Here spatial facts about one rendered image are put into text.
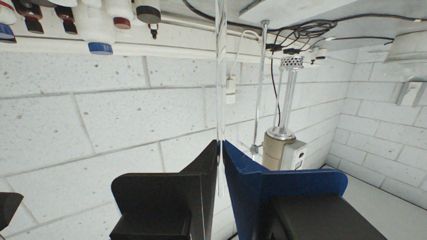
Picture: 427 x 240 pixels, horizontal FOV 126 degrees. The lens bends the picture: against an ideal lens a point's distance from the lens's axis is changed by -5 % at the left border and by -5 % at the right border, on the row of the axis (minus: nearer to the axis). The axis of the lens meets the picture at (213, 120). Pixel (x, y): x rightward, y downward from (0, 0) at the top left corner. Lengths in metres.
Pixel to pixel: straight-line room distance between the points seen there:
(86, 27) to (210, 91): 0.43
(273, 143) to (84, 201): 0.75
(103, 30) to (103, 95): 0.22
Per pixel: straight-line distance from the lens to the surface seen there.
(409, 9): 0.74
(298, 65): 0.44
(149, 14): 0.38
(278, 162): 0.49
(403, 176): 2.65
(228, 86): 0.62
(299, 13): 0.54
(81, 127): 0.59
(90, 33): 0.41
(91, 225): 0.83
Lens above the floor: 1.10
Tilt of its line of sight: 18 degrees up
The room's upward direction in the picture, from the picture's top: 179 degrees clockwise
